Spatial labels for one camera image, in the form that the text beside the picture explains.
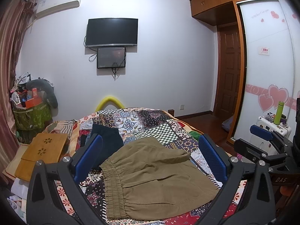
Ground wooden wardrobe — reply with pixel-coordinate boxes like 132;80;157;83
190;0;299;143

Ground white suitcase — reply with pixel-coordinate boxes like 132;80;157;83
255;115;293;157

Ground white air conditioner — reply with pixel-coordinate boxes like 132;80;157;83
36;0;81;19

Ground green water bottle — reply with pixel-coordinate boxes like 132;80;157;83
274;101;284;125

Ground dark navy folded garment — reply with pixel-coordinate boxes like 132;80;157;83
80;123;124;170

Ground orange box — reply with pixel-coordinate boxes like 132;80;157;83
25;88;43;109

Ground striped pink curtain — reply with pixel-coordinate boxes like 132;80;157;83
1;0;36;170

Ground small wall monitor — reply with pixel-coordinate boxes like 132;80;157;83
97;47;127;69

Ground brown wooden door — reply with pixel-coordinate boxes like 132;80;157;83
214;24;241;120

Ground olive khaki pants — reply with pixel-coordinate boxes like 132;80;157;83
101;137;219;221

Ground large wall television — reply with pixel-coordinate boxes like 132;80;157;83
85;18;138;47

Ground green storage basket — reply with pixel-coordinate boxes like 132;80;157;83
13;102;52;131

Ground wooden lap desk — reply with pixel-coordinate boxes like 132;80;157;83
15;133;68;182

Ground yellow curved headboard tube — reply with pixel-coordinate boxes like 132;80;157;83
95;96;125;112

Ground patchwork patterned bedspread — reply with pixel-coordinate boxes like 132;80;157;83
42;107;249;225

